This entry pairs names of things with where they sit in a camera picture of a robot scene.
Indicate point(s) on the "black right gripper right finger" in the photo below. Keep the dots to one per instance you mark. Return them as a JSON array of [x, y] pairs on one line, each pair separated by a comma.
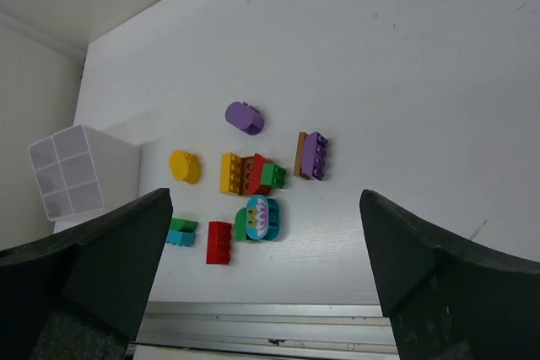
[[446, 296]]

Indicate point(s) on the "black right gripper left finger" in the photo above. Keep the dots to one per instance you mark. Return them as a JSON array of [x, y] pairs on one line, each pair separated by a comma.
[[82, 293]]

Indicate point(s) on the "yellow rounded lego brick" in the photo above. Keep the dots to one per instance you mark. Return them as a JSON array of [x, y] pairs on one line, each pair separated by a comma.
[[185, 167]]

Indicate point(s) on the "thin brown lego plate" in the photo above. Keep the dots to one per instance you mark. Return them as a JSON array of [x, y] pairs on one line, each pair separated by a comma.
[[298, 171]]

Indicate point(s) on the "yellow rectangular lego brick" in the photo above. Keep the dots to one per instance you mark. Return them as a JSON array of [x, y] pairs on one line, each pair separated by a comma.
[[230, 174]]

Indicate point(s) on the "purple curved lego brick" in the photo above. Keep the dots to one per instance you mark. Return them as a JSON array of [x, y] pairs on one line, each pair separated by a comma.
[[314, 155]]

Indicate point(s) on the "purple rounded lego brick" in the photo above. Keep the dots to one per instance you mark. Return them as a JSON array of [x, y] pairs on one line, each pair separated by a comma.
[[245, 118]]

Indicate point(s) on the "teal rectangular lego brick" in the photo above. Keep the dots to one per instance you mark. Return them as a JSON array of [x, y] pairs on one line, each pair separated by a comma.
[[180, 238]]

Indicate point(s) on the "white compartment organizer box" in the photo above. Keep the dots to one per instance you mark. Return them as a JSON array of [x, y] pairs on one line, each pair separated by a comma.
[[83, 173]]

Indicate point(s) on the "green lego brick on teal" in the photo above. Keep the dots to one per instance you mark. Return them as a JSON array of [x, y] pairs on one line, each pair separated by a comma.
[[183, 225]]

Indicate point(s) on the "red rectangular lego brick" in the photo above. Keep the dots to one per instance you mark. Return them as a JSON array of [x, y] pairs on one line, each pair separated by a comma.
[[219, 243]]

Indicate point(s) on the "green curved lego brick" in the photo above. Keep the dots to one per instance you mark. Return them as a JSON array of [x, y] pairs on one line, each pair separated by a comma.
[[240, 226]]

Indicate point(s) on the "blue frog-print lego brick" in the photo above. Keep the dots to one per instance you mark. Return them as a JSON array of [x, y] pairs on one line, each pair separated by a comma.
[[262, 218]]

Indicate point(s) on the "red curved lego brick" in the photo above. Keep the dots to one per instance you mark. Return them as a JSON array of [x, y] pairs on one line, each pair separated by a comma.
[[255, 185]]

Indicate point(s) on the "brown rectangular lego brick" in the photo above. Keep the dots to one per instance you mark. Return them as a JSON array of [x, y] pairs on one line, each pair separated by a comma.
[[246, 169]]

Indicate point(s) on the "small green lego brick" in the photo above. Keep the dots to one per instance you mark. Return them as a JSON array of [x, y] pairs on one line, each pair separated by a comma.
[[273, 175]]

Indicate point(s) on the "aluminium rail frame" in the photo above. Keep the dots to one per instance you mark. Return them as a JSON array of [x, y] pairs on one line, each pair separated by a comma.
[[305, 331]]

